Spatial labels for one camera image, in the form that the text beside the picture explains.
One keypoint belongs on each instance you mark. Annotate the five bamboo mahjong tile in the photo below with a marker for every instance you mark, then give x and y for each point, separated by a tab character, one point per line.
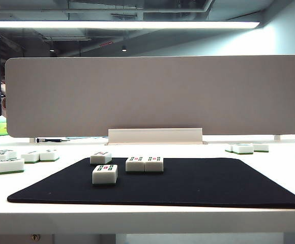
134	165
103	176
153	165

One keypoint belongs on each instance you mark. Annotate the beige felt desk divider panel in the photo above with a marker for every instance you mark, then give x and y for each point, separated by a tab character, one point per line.
152	96

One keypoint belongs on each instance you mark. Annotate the black fabric mat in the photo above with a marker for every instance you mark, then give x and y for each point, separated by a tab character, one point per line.
188	183

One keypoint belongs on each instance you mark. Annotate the small ceiling spot lamp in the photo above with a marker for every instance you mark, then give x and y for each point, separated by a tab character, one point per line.
124	48
51	50

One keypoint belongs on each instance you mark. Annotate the white ceiling light strip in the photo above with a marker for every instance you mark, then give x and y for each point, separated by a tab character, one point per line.
122	24

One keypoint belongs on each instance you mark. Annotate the black screwdriver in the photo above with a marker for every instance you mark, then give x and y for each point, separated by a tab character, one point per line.
48	140

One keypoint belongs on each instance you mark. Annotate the white divider panel foot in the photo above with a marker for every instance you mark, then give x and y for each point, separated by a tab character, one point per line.
32	140
277	137

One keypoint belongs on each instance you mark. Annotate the round metal drawer lock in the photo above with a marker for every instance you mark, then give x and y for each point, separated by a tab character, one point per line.
35	237

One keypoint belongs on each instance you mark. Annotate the beige drawer cabinet front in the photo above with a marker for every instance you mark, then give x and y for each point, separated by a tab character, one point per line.
10	239

